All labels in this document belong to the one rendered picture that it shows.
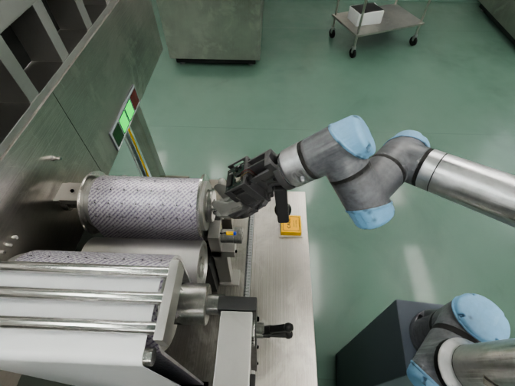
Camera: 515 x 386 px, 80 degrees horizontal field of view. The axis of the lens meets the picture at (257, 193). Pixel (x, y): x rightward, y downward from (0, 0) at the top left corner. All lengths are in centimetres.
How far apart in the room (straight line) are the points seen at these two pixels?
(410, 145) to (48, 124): 73
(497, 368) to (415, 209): 188
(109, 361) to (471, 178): 58
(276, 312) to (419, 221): 165
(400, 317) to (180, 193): 73
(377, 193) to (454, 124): 282
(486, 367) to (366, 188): 37
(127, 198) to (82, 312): 31
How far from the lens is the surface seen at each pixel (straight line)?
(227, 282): 100
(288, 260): 104
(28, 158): 76
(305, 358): 96
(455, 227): 254
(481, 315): 89
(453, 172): 61
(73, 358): 46
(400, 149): 62
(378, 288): 209
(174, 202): 68
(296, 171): 54
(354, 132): 50
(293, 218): 109
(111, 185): 74
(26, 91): 78
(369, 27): 397
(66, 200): 80
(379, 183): 56
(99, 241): 78
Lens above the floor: 184
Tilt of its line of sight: 53 degrees down
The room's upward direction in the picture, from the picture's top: straight up
